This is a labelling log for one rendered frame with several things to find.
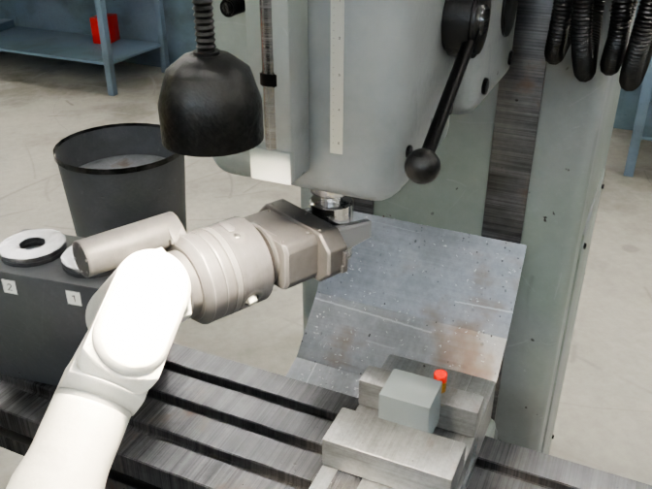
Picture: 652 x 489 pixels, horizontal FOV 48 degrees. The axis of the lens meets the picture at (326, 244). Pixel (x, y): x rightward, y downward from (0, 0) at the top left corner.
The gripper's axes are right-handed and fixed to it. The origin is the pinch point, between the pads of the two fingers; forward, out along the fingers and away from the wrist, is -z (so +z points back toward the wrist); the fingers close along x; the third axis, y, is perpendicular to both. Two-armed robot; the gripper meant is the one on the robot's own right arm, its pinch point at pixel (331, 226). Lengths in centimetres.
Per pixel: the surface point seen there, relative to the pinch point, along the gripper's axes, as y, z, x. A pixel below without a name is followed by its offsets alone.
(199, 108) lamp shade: -20.9, 22.6, -12.6
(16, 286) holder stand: 16.5, 23.1, 38.1
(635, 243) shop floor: 120, -253, 78
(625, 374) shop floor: 122, -162, 31
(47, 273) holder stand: 14.4, 19.6, 35.3
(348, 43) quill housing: -22.1, 6.1, -8.8
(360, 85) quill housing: -18.7, 5.6, -9.8
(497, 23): -19.6, -19.8, -3.9
